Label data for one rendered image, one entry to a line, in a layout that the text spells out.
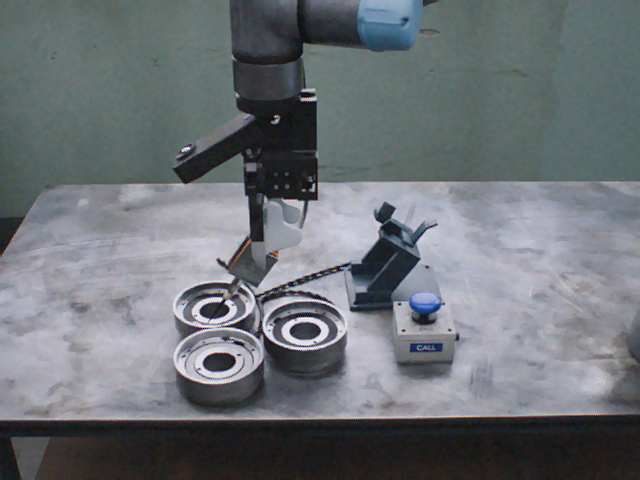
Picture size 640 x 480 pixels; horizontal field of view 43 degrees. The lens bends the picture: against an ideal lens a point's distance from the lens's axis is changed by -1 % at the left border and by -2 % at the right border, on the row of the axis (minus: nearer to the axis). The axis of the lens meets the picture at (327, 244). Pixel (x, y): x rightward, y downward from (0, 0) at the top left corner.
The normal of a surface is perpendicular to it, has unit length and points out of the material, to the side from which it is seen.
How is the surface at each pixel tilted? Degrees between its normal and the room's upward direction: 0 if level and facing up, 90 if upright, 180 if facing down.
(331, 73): 90
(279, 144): 90
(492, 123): 90
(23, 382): 0
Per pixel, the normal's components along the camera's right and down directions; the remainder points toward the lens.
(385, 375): 0.00, -0.86
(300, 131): 0.07, 0.51
